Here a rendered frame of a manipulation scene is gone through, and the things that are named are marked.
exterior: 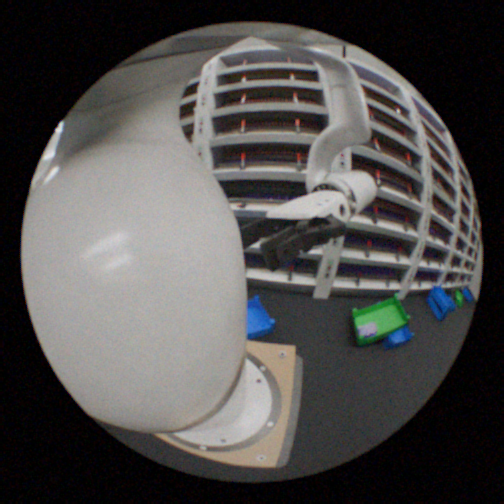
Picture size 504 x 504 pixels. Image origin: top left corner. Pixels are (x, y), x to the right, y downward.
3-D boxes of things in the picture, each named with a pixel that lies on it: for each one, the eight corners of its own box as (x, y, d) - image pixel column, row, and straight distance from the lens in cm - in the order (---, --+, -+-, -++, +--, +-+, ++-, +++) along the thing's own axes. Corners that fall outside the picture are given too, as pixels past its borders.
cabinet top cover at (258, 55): (408, 93, 162) (406, 90, 164) (139, 95, 176) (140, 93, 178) (398, 98, 172) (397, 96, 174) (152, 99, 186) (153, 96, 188)
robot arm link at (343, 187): (361, 223, 30) (354, 230, 27) (325, 219, 34) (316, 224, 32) (352, 175, 28) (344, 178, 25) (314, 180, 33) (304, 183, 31)
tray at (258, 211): (327, 224, 81) (331, 208, 76) (211, 216, 89) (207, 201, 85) (322, 205, 98) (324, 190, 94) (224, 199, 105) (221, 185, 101)
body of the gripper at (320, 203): (359, 225, 28) (318, 261, 20) (315, 220, 33) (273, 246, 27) (350, 179, 26) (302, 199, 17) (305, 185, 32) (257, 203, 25)
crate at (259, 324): (209, 349, 74) (206, 339, 67) (202, 317, 86) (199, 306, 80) (273, 332, 78) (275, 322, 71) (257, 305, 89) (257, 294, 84)
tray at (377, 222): (416, 242, 119) (425, 225, 114) (344, 227, 84) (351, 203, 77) (405, 223, 131) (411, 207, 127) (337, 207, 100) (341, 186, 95)
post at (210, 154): (217, 284, 106) (218, 55, 138) (204, 282, 110) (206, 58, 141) (228, 269, 121) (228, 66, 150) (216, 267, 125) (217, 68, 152)
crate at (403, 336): (406, 344, 107) (414, 334, 102) (384, 350, 92) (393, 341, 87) (393, 310, 119) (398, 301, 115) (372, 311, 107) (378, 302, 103)
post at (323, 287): (327, 298, 102) (324, 52, 134) (312, 297, 99) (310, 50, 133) (323, 280, 117) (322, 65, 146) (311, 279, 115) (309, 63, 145)
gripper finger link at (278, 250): (333, 246, 17) (286, 283, 14) (312, 241, 19) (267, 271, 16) (328, 218, 16) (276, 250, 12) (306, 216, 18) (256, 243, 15)
